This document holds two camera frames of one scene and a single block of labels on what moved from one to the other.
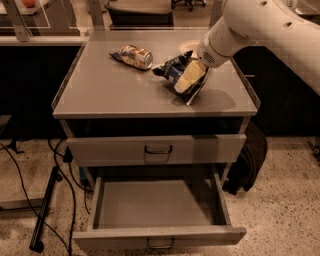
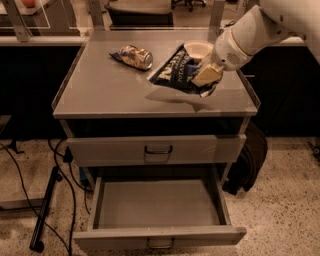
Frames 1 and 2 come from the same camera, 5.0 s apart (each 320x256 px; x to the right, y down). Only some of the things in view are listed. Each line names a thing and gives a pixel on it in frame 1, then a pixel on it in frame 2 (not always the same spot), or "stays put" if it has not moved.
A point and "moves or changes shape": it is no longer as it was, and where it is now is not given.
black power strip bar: (36, 245) stays put
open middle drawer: (158, 212) stays put
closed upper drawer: (141, 150) stays put
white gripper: (213, 54) → (227, 52)
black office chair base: (188, 3) stays put
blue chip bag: (170, 72) moves or changes shape
